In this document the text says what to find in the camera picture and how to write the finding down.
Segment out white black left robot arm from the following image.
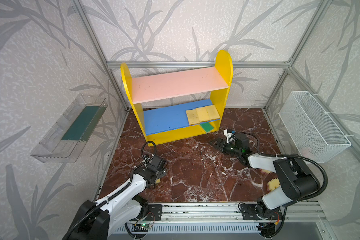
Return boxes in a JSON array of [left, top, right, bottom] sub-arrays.
[[63, 155, 167, 240]]

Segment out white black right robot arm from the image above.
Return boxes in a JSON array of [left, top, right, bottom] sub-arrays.
[[210, 131, 329, 221]]

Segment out yellow pink blue wooden shelf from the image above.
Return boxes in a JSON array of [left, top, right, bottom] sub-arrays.
[[120, 50, 234, 145]]

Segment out yellow smiley face sponge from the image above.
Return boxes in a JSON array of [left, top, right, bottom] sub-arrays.
[[267, 178, 281, 192]]

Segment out pink item in basket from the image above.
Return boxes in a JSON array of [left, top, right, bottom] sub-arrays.
[[300, 147, 315, 160]]

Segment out green scouring pad in bin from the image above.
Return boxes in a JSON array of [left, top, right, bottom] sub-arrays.
[[62, 106, 107, 142]]

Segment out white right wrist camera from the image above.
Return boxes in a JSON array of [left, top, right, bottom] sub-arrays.
[[223, 129, 236, 144]]

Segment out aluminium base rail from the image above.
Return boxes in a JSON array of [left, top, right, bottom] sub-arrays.
[[74, 201, 328, 235]]

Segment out white wire mesh basket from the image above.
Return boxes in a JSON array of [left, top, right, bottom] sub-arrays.
[[279, 91, 352, 163]]

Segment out clear plastic wall bin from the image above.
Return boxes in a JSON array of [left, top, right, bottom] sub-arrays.
[[31, 94, 108, 163]]

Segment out aluminium frame profiles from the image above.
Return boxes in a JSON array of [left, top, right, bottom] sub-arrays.
[[80, 1, 360, 202]]

